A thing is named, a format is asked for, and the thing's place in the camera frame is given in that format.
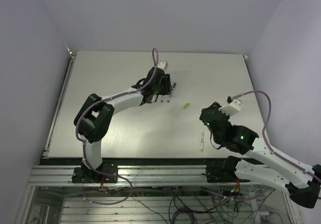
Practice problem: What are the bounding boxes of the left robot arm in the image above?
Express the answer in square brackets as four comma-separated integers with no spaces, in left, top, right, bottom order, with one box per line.
[74,62,173,182]

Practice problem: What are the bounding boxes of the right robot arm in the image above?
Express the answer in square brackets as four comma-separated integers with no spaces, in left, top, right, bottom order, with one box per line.
[199,100,320,209]

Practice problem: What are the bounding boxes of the green-end white pen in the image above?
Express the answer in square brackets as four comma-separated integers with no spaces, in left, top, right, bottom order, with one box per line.
[167,87,175,103]

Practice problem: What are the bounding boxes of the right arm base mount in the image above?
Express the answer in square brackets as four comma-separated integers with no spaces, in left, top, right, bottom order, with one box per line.
[202,156,242,183]

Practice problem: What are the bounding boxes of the aluminium frame rail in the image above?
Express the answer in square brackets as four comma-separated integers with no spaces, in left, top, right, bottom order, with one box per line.
[27,165,293,187]

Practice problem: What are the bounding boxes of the orange-end pen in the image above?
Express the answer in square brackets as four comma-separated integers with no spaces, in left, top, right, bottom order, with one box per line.
[200,129,204,152]

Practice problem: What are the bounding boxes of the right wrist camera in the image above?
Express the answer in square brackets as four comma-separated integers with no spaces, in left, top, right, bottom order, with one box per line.
[219,99,242,116]

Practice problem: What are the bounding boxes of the loose cables under table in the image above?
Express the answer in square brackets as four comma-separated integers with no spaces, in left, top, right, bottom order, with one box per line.
[82,182,274,224]

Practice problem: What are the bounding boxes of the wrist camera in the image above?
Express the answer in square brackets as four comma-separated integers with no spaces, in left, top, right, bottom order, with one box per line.
[219,99,242,116]
[157,61,169,72]

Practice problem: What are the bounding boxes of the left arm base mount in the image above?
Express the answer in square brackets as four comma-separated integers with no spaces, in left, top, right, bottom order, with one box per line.
[72,162,118,184]

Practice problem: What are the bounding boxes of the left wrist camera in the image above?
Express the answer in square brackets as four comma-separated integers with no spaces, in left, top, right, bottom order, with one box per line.
[157,61,169,72]

